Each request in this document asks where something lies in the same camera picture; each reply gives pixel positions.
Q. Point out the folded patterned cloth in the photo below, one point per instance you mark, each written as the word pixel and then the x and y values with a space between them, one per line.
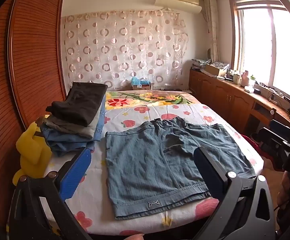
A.
pixel 201 62

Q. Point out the fruit print bed sheet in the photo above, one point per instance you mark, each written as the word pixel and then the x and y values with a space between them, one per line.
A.
pixel 100 170

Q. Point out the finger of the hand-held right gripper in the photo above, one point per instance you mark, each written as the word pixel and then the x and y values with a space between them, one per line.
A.
pixel 277 140

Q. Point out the sheer circle-pattern curtain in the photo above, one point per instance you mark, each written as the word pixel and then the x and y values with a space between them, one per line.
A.
pixel 125 47

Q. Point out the red cloth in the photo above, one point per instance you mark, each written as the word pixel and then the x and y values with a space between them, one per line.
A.
pixel 250 142

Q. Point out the open cardboard box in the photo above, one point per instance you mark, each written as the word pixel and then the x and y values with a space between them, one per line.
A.
pixel 215 70

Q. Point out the black folded pants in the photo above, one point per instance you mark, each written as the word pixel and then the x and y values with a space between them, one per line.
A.
pixel 80 102

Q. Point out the pale window curtain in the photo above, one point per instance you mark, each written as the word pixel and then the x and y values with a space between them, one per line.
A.
pixel 212 27

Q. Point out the grey folded pants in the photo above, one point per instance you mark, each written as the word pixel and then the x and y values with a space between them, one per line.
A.
pixel 85 130

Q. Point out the floral blanket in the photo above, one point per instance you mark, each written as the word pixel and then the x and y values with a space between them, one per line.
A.
pixel 155 98

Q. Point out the wooden slatted wardrobe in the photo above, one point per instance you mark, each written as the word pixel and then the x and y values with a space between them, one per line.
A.
pixel 35 55

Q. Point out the blue plastic bag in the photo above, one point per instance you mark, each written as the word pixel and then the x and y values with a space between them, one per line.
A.
pixel 140 81

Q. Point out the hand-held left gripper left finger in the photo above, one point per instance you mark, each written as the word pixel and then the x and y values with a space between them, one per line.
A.
pixel 76 172

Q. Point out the small cardboard box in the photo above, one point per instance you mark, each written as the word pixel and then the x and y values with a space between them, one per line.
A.
pixel 141 87

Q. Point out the wooden low cabinet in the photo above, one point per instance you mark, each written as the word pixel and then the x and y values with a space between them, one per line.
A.
pixel 225 97

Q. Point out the wooden frame window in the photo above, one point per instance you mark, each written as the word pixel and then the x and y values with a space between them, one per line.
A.
pixel 260 42

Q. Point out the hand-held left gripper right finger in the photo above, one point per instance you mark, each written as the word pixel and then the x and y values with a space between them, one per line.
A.
pixel 206 171

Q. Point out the dark blue folded jeans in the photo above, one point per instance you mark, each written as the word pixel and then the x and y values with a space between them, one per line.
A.
pixel 67 145

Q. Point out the person's left hand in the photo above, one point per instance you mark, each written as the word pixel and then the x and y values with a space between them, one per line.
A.
pixel 135 237

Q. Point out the white power strip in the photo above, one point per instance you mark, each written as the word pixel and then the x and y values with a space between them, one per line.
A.
pixel 263 88

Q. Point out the yellow plush toy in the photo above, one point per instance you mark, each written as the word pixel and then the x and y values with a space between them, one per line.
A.
pixel 32 150

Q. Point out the blue-grey short pants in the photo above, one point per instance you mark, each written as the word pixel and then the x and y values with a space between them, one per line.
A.
pixel 147 167

